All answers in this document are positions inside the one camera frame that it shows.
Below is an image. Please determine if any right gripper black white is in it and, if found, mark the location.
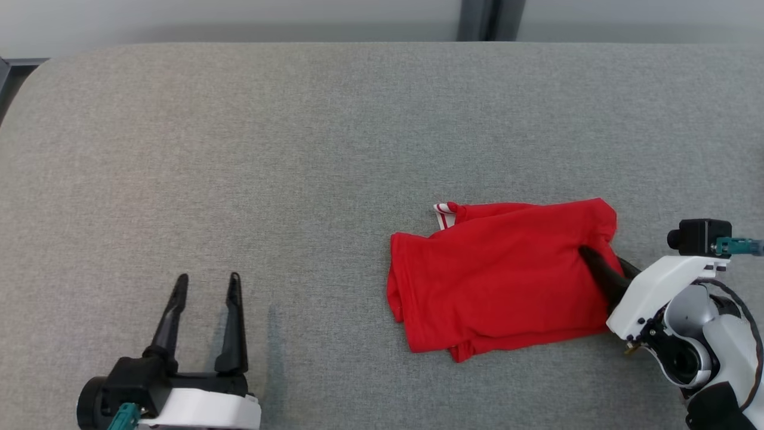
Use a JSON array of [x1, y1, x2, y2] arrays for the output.
[[579, 246, 730, 342]]

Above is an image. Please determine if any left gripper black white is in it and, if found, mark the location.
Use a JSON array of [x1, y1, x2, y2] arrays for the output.
[[140, 272, 261, 430]]

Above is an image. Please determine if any red basketball jersey white trim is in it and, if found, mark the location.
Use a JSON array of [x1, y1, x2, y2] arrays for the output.
[[386, 198, 619, 364]]

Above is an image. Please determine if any left teal cable connector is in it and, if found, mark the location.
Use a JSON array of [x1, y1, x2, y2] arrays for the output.
[[106, 403, 141, 430]]

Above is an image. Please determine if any teal cable connector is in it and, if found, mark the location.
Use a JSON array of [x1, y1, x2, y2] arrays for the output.
[[710, 236, 764, 258], [106, 403, 141, 430]]

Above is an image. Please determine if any right teal cable connector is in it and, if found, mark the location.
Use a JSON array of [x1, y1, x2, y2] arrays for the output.
[[710, 236, 764, 258]]

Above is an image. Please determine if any right thin black cable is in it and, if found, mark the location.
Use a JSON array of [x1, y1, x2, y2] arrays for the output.
[[695, 277, 764, 414]]

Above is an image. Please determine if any grey partition post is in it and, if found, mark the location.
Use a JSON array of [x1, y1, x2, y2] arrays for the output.
[[456, 0, 526, 42]]

